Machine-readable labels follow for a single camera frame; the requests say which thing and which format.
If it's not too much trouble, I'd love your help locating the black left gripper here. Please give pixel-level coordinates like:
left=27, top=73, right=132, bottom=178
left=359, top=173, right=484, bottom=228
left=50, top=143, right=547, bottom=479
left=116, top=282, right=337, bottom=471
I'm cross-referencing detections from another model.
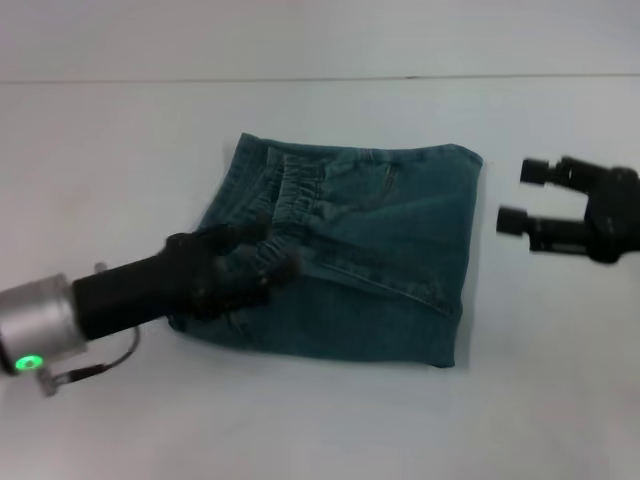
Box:
left=72, top=217, right=304, bottom=341

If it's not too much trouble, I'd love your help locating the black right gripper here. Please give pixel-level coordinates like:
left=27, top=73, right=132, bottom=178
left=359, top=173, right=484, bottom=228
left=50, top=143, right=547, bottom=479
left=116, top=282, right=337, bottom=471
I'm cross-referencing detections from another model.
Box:
left=496, top=155, right=640, bottom=266

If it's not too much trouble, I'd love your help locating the blue denim shorts basketball print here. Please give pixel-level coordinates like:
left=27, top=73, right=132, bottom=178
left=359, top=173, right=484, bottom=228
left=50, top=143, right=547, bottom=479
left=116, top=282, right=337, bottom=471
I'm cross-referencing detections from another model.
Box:
left=167, top=132, right=484, bottom=370

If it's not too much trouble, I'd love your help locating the dark left wrist cable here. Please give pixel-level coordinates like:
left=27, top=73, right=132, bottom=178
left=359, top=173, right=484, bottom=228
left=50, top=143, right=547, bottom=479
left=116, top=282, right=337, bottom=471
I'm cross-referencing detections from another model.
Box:
left=54, top=327, right=141, bottom=384

